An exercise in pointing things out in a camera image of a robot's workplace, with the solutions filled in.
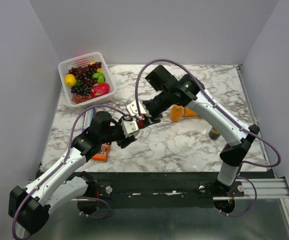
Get orange juice bottle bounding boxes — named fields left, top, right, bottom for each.
left=169, top=104, right=183, bottom=123

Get red bottle cap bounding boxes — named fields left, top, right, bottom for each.
left=137, top=120, right=145, bottom=129

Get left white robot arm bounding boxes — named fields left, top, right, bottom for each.
left=8, top=111, right=142, bottom=240

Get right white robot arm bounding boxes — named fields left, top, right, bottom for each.
left=143, top=65, right=260, bottom=196

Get orange snack box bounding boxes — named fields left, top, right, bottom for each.
left=91, top=142, right=111, bottom=162

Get orange snack bag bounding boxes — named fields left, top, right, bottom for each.
left=183, top=107, right=200, bottom=118

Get purple flat box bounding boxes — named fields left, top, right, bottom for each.
left=81, top=108, right=96, bottom=133

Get pink dragon fruit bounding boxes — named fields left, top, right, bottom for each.
left=90, top=82, right=110, bottom=99

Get light red grape bunch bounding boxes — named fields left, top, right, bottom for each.
left=71, top=93, right=92, bottom=104

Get dark blue grape bunch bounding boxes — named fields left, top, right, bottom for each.
left=70, top=85, right=89, bottom=95

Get white plastic fruit basket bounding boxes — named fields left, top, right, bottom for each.
left=58, top=52, right=117, bottom=107

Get black drink can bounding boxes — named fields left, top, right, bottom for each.
left=208, top=127, right=221, bottom=140

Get dark red grape bunch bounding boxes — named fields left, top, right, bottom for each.
left=68, top=61, right=103, bottom=87

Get yellow lemon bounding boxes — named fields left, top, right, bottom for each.
left=64, top=73, right=77, bottom=87

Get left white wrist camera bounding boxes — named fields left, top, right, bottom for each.
left=121, top=119, right=140, bottom=138

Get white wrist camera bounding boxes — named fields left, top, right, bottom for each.
left=126, top=100, right=151, bottom=120
left=121, top=119, right=140, bottom=138

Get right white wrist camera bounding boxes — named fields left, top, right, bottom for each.
left=126, top=100, right=151, bottom=120

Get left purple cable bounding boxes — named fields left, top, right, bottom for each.
left=11, top=104, right=130, bottom=240

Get purple cable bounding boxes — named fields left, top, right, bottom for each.
left=11, top=104, right=130, bottom=240
left=134, top=58, right=282, bottom=168

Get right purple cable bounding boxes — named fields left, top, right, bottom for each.
left=134, top=58, right=282, bottom=168

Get black mounting rail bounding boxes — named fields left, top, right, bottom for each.
left=59, top=171, right=263, bottom=210

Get aluminium extrusion rail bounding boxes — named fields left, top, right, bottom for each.
left=213, top=177, right=289, bottom=201

